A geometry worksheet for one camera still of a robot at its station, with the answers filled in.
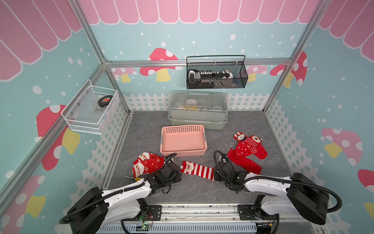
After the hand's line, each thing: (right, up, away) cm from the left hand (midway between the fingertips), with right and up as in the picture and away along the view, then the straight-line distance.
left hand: (180, 176), depth 85 cm
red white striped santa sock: (+6, +3, +4) cm, 8 cm away
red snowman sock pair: (+43, +15, +12) cm, 47 cm away
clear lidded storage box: (+11, +42, +15) cm, 46 cm away
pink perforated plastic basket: (+1, +19, +18) cm, 26 cm away
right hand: (+20, +2, +3) cm, 21 cm away
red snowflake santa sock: (-21, +6, +4) cm, 22 cm away
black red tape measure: (-40, +43, -7) cm, 59 cm away
